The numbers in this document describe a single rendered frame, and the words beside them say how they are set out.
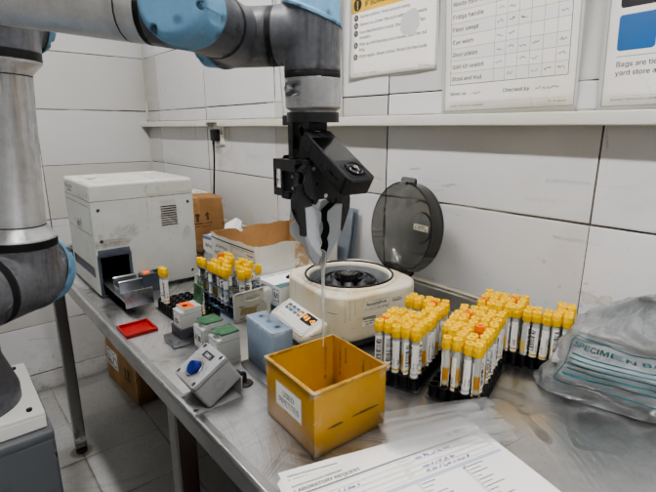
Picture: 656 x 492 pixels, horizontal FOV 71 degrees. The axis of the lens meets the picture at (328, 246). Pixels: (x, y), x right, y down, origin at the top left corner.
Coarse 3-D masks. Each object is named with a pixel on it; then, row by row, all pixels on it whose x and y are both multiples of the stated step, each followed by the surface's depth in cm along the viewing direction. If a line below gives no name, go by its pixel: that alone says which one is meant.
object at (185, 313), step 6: (192, 300) 100; (180, 306) 96; (186, 306) 96; (192, 306) 96; (198, 306) 97; (174, 312) 97; (180, 312) 95; (186, 312) 95; (192, 312) 96; (198, 312) 97; (174, 318) 97; (180, 318) 95; (186, 318) 95; (192, 318) 96; (180, 324) 95; (186, 324) 96; (192, 324) 96
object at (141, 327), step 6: (144, 318) 107; (126, 324) 104; (132, 324) 105; (138, 324) 105; (144, 324) 105; (150, 324) 105; (120, 330) 101; (126, 330) 102; (132, 330) 102; (138, 330) 102; (144, 330) 101; (150, 330) 102; (156, 330) 103; (126, 336) 98; (132, 336) 99
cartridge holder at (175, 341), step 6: (174, 324) 97; (174, 330) 97; (180, 330) 95; (186, 330) 95; (192, 330) 96; (168, 336) 97; (174, 336) 97; (180, 336) 95; (186, 336) 96; (192, 336) 96; (168, 342) 96; (174, 342) 94; (180, 342) 95; (186, 342) 96; (192, 342) 96
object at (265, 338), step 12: (264, 312) 87; (252, 324) 84; (264, 324) 82; (276, 324) 82; (252, 336) 85; (264, 336) 81; (276, 336) 79; (288, 336) 80; (252, 348) 86; (264, 348) 82; (276, 348) 79; (252, 360) 87; (264, 360) 82; (252, 372) 84; (264, 372) 83; (264, 384) 80
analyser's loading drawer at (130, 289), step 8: (104, 280) 124; (112, 280) 124; (120, 280) 118; (128, 280) 114; (136, 280) 116; (112, 288) 118; (120, 288) 113; (128, 288) 115; (136, 288) 116; (144, 288) 112; (152, 288) 113; (120, 296) 112; (128, 296) 109; (136, 296) 111; (144, 296) 112; (152, 296) 113; (128, 304) 110; (136, 304) 111; (144, 304) 112
